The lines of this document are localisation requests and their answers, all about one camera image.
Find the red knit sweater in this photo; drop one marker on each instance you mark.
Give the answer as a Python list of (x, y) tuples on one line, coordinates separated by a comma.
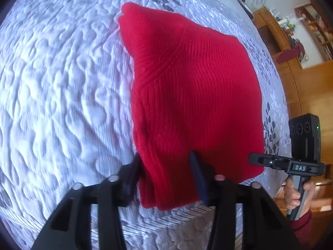
[(192, 88)]

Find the wooden cabinet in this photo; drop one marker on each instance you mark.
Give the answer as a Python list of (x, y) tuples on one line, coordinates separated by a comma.
[(307, 83)]

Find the dark red cloth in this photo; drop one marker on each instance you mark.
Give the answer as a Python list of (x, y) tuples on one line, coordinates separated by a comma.
[(294, 52)]

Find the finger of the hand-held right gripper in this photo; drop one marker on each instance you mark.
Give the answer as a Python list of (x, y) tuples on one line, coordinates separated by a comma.
[(268, 160)]

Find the grey quilted bedspread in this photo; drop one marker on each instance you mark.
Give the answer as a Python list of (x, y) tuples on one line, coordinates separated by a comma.
[(59, 83)]

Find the person's right forearm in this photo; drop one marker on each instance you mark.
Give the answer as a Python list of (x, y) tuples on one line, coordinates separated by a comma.
[(303, 226)]

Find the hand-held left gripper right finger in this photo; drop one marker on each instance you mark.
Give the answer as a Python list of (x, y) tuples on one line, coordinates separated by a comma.
[(199, 181)]

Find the person's right hand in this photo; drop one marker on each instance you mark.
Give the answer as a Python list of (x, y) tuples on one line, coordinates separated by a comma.
[(290, 195)]

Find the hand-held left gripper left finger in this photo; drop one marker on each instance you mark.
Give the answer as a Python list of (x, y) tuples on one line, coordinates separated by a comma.
[(132, 178)]

